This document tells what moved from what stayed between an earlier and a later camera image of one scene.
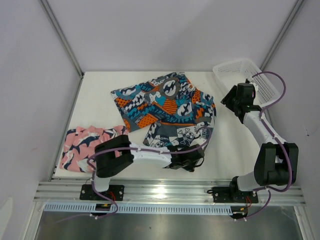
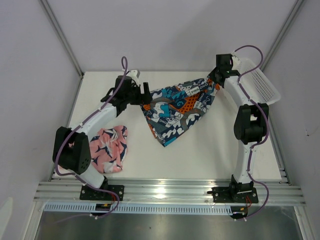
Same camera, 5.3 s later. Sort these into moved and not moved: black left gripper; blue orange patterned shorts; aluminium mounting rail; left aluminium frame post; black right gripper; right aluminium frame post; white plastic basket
Moved: black right gripper; blue orange patterned shorts; black left gripper
Not moved: white plastic basket; aluminium mounting rail; right aluminium frame post; left aluminium frame post
